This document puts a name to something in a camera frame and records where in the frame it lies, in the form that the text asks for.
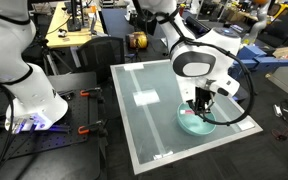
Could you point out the white power adapter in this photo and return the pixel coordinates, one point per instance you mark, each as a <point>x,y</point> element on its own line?
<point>277,110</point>

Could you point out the blue metal frame stand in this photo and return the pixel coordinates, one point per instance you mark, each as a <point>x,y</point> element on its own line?
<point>267,60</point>

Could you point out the black monitor stand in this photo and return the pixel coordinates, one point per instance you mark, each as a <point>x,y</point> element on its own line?
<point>74,21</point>

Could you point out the cardboard box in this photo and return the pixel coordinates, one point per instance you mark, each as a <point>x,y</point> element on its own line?
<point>285,52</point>

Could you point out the teal bowl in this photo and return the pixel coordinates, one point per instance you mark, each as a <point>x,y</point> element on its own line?
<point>197,128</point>

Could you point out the white tape patch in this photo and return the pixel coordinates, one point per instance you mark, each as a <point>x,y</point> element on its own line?
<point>134,67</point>
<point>245,124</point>
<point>163,155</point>

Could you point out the black tripod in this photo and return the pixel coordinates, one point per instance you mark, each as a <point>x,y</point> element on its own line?
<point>45,55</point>

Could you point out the small black floor device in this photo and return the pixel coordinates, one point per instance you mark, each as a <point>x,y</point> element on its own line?
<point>281,137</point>

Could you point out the black perforated breadboard base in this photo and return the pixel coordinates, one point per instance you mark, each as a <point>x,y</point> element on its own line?
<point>50,146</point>

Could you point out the yellow and black reel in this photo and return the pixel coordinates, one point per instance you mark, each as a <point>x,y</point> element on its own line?
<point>138,40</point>

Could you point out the white paper square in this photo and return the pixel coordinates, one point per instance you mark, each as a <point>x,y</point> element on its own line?
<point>146,97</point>

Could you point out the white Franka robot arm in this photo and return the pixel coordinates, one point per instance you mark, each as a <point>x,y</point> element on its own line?
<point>27,90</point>

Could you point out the black fabric office chair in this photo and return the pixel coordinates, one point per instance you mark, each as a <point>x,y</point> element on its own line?
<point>99,56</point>

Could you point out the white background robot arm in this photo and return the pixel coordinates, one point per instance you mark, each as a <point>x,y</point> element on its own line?
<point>259,20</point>

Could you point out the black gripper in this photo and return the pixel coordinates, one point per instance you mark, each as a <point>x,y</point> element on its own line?
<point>204,95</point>

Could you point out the wooden desk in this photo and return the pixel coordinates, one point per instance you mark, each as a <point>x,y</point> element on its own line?
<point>74,38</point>

